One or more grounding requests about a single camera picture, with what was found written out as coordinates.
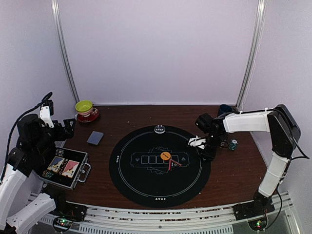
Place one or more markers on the green bowl on red saucer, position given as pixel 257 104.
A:
pixel 86 111

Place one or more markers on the aluminium poker case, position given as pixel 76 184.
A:
pixel 81 173

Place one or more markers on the blue playing card deck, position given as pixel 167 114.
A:
pixel 95 138

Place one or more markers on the round black poker mat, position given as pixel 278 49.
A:
pixel 138 172

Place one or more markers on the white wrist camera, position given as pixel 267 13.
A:
pixel 46 111
pixel 198 142

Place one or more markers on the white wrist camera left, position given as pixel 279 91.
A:
pixel 46 111

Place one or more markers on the aluminium front rail frame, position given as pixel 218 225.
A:
pixel 206 220

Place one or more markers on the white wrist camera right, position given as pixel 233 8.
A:
pixel 198 142

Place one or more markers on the clear round dealer button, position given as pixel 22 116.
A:
pixel 159 129

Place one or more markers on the red card box in case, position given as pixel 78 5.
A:
pixel 70 168

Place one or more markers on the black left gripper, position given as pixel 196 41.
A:
pixel 69 131

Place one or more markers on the blue card box in case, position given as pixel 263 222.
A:
pixel 55 164

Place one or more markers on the red black triangle marker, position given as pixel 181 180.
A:
pixel 173 164

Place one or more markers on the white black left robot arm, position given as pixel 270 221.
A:
pixel 34 145

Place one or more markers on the green poker chip stack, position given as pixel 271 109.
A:
pixel 233 144

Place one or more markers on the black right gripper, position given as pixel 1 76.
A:
pixel 210 155

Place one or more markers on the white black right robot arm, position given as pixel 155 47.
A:
pixel 274 130

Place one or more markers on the orange round blind button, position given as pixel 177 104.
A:
pixel 165 156

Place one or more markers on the dark blue enamel mug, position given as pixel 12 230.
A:
pixel 224 110

